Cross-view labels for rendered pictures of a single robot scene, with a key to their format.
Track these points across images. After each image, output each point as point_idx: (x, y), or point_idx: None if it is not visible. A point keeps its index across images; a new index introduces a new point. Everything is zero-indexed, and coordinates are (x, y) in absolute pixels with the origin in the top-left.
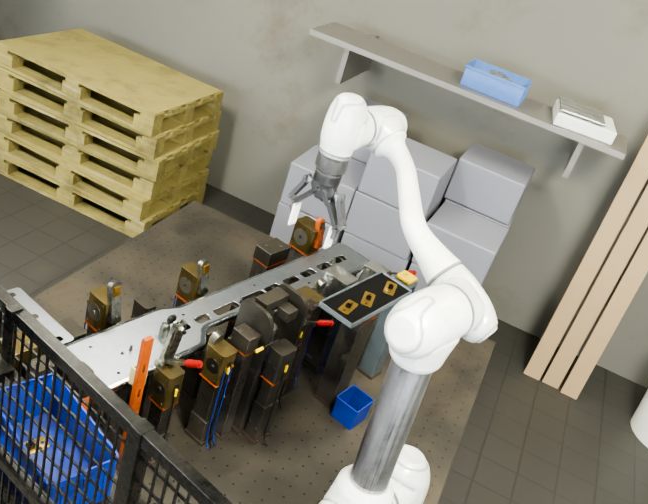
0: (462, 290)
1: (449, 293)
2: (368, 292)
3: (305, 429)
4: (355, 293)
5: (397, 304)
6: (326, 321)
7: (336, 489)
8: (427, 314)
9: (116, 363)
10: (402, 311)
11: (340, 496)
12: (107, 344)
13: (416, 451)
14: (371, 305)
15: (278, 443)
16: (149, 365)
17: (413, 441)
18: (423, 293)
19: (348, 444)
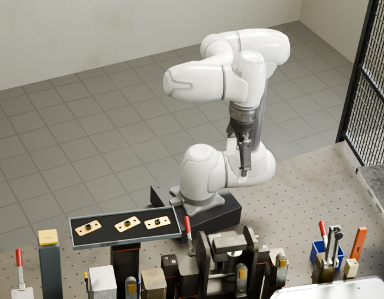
0: (236, 32)
1: (251, 31)
2: (119, 229)
3: None
4: (133, 233)
5: (282, 47)
6: (188, 220)
7: (264, 156)
8: (277, 31)
9: (357, 296)
10: (287, 40)
11: (265, 153)
12: None
13: (192, 152)
14: (132, 217)
15: None
16: (332, 286)
17: (89, 252)
18: (268, 36)
19: None
